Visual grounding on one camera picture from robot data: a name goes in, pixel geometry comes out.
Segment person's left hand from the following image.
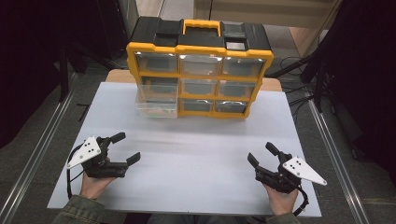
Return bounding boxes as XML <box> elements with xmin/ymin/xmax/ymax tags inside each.
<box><xmin>79</xmin><ymin>158</ymin><xmax>109</xmax><ymax>201</ymax></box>

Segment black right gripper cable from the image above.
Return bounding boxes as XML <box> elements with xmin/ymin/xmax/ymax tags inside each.
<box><xmin>291</xmin><ymin>184</ymin><xmax>310</xmax><ymax>217</ymax></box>

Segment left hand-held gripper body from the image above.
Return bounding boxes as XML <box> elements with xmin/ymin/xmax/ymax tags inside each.
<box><xmin>65</xmin><ymin>135</ymin><xmax>130</xmax><ymax>179</ymax></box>

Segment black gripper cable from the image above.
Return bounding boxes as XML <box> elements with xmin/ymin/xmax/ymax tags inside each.
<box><xmin>65</xmin><ymin>145</ymin><xmax>84</xmax><ymax>201</ymax></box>
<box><xmin>291</xmin><ymin>184</ymin><xmax>310</xmax><ymax>217</ymax></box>

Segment black floor cables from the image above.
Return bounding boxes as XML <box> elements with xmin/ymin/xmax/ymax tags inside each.
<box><xmin>278</xmin><ymin>55</ymin><xmax>316</xmax><ymax>119</ymax></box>

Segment white table mat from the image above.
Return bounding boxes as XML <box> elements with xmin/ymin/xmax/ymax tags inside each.
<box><xmin>47</xmin><ymin>81</ymin><xmax>322</xmax><ymax>218</ymax></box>

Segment person's right hand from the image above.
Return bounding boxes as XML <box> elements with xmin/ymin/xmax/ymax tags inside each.
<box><xmin>262</xmin><ymin>182</ymin><xmax>300</xmax><ymax>217</ymax></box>

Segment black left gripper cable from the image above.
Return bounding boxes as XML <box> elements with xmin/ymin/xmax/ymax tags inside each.
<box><xmin>65</xmin><ymin>145</ymin><xmax>84</xmax><ymax>201</ymax></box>

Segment black metal stand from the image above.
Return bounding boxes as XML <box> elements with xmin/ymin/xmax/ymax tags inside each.
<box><xmin>58</xmin><ymin>46</ymin><xmax>72</xmax><ymax>103</ymax></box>
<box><xmin>312</xmin><ymin>59</ymin><xmax>329</xmax><ymax>114</ymax></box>

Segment set of closed clear drawers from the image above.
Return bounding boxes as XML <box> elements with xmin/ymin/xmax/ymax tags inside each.
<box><xmin>134</xmin><ymin>51</ymin><xmax>266</xmax><ymax>115</ymax></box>

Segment metal floor rail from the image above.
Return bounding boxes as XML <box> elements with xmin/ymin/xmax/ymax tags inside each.
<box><xmin>0</xmin><ymin>90</ymin><xmax>77</xmax><ymax>224</ymax></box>
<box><xmin>307</xmin><ymin>98</ymin><xmax>372</xmax><ymax>224</ymax></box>

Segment dark curtain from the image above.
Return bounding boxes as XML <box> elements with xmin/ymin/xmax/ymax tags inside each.
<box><xmin>306</xmin><ymin>0</ymin><xmax>396</xmax><ymax>185</ymax></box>
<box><xmin>0</xmin><ymin>0</ymin><xmax>129</xmax><ymax>148</ymax></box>

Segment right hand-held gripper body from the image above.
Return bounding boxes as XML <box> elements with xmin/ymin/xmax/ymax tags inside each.
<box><xmin>255</xmin><ymin>150</ymin><xmax>329</xmax><ymax>194</ymax></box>

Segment pulled-out clear plastic drawer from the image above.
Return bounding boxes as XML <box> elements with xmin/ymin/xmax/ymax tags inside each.
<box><xmin>134</xmin><ymin>83</ymin><xmax>179</xmax><ymax>119</ymax></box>

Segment yellow and black organizer cabinet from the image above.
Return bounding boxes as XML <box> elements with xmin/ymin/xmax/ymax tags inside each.
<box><xmin>125</xmin><ymin>16</ymin><xmax>276</xmax><ymax>120</ymax></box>

